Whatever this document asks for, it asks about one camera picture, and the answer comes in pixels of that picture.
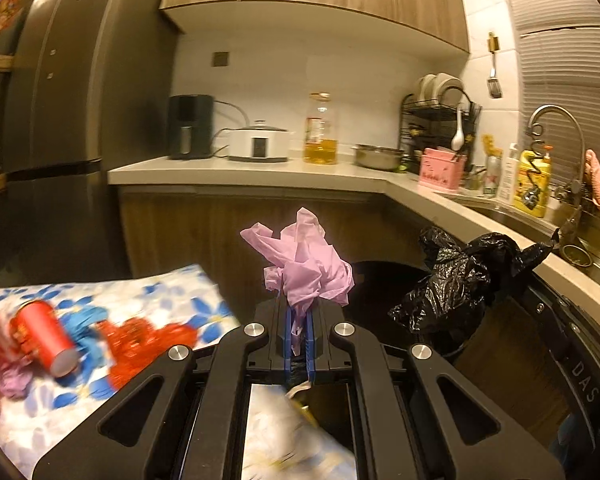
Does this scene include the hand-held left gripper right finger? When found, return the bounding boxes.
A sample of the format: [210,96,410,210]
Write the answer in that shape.
[305,292,566,480]

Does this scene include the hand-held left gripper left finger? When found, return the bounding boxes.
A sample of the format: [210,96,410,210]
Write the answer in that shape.
[32,292,298,480]

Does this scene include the purple plastic bag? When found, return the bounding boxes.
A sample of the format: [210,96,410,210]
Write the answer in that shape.
[240,206,355,356]
[0,355,36,401]

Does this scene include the black trash bin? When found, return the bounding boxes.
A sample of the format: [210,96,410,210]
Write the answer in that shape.
[347,259,486,361]

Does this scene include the pink-red plastic bag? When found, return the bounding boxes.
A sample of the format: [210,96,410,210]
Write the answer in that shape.
[97,317,201,396]

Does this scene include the black plastic bag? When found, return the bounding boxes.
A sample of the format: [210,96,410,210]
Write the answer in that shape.
[389,226,561,356]

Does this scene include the blue nitrile glove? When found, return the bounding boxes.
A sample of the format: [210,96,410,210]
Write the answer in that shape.
[62,305,126,361]

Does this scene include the metal sink strainer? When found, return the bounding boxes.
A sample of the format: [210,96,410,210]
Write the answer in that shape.
[560,242,593,267]

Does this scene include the kitchen counter with wooden cabinets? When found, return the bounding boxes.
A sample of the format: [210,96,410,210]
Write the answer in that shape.
[107,155,600,321]

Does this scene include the cooking oil bottle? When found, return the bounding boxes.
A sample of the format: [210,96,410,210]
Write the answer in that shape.
[302,92,341,166]

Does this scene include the metal bowl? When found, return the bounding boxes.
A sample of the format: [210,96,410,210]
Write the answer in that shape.
[352,144,406,171]

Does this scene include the white electric cooker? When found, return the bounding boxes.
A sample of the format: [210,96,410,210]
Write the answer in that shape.
[227,120,293,163]

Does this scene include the yellow detergent bottle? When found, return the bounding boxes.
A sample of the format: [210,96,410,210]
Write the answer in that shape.
[512,152,552,218]

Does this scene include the pink utensil holder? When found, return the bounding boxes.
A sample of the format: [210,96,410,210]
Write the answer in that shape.
[419,147,467,191]

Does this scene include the white bottle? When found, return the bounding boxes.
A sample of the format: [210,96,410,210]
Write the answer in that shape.
[497,143,521,203]

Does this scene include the printed metal can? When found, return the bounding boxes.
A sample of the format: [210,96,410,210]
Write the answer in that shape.
[482,155,503,198]

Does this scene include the blue floral tablecloth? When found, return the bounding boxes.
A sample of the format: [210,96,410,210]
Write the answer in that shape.
[0,262,358,480]

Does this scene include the black air fryer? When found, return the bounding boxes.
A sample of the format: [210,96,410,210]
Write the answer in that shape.
[167,94,216,161]

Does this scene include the white spoon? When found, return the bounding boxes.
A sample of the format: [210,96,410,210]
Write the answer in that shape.
[451,107,466,152]

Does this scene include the black dish rack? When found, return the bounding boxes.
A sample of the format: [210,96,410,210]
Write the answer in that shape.
[399,85,482,161]

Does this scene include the metal faucet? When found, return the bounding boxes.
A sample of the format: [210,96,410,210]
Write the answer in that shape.
[527,105,588,201]

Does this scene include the white plate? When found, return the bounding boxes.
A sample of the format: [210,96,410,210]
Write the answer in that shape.
[416,74,438,106]
[434,72,465,106]

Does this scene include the hanging metal spatula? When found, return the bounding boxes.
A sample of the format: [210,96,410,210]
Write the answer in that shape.
[487,32,503,99]

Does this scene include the window blinds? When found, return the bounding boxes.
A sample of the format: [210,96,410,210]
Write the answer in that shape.
[500,0,600,201]

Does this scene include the grey refrigerator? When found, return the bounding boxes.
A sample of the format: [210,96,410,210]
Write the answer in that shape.
[0,0,186,276]

